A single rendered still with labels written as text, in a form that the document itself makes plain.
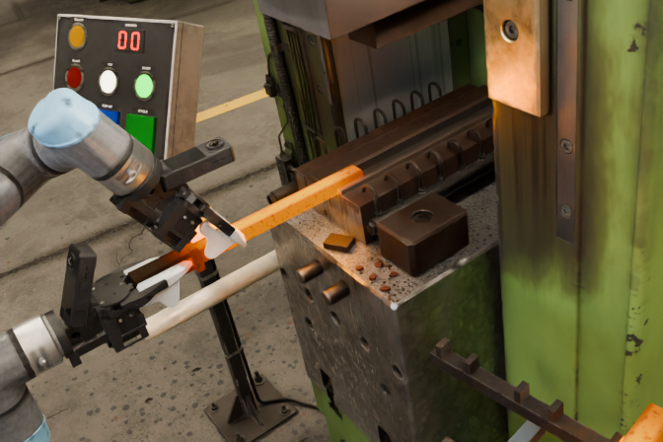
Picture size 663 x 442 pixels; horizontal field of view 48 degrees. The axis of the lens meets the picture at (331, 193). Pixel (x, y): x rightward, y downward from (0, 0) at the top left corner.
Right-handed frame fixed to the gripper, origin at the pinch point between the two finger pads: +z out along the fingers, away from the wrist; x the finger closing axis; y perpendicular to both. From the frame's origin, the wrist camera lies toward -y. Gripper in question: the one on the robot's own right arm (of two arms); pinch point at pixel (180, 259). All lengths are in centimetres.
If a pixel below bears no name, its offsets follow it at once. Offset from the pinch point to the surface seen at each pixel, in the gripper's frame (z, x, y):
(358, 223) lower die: 27.7, 6.4, 4.9
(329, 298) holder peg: 18.0, 9.8, 12.6
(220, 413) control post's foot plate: 14, -63, 99
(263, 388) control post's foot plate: 28, -63, 99
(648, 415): 29, 59, 6
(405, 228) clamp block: 30.0, 16.0, 2.3
